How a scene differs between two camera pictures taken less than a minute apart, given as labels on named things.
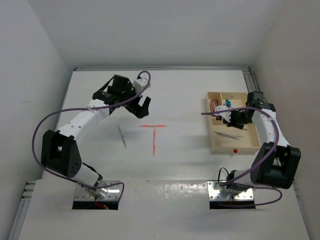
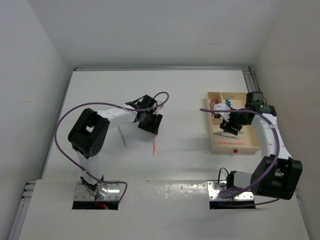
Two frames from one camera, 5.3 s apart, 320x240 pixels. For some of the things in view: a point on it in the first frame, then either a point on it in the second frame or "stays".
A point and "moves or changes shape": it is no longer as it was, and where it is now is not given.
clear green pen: (123, 138) stays
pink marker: (213, 105) stays
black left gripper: (138, 110) to (153, 127)
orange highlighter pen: (160, 126) moves or changes shape
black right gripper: (231, 124) stays
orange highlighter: (154, 142) stays
